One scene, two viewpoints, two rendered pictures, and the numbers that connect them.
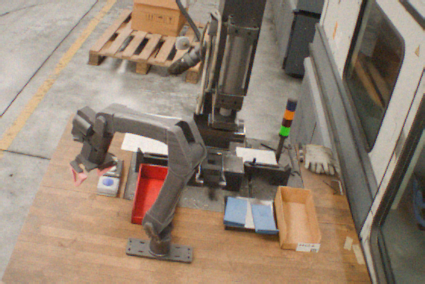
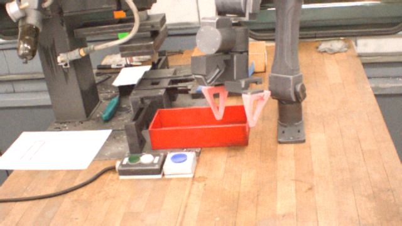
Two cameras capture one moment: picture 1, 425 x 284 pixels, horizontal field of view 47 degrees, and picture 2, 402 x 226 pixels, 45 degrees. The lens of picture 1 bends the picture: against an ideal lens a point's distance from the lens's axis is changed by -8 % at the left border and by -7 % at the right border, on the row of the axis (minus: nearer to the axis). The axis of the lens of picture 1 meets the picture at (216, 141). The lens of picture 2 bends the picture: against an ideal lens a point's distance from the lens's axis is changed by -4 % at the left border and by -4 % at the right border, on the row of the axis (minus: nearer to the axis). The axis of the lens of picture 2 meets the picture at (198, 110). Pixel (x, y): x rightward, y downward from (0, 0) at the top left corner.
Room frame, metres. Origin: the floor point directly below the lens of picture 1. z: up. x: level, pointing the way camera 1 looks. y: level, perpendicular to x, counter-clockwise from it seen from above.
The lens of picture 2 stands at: (1.00, 1.30, 1.54)
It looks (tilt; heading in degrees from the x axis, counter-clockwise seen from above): 25 degrees down; 288
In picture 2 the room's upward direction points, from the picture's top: 8 degrees counter-clockwise
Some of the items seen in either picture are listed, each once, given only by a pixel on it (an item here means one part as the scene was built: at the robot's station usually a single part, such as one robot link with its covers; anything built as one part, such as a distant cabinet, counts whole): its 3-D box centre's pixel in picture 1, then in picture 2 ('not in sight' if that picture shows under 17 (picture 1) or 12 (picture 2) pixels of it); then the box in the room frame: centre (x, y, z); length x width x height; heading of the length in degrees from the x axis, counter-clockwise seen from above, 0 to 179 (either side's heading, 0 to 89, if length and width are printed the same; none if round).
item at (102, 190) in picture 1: (108, 189); (181, 169); (1.38, 0.33, 0.90); 0.07 x 0.07 x 0.06; 6
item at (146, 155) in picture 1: (163, 162); (141, 119); (1.53, 0.17, 0.95); 0.15 x 0.03 x 0.10; 96
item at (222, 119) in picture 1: (222, 91); (115, 8); (1.62, 0.01, 1.22); 0.26 x 0.18 x 0.30; 6
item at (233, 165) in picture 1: (215, 162); (153, 83); (1.55, -0.01, 0.98); 0.20 x 0.10 x 0.01; 96
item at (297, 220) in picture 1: (297, 219); (229, 59); (1.38, -0.32, 0.93); 0.25 x 0.13 x 0.08; 6
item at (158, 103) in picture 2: (213, 171); (156, 96); (1.55, -0.01, 0.94); 0.20 x 0.10 x 0.07; 96
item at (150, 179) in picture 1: (153, 194); (200, 126); (1.36, 0.17, 0.93); 0.25 x 0.12 x 0.06; 6
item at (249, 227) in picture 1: (249, 214); (220, 83); (1.38, -0.16, 0.91); 0.17 x 0.16 x 0.02; 96
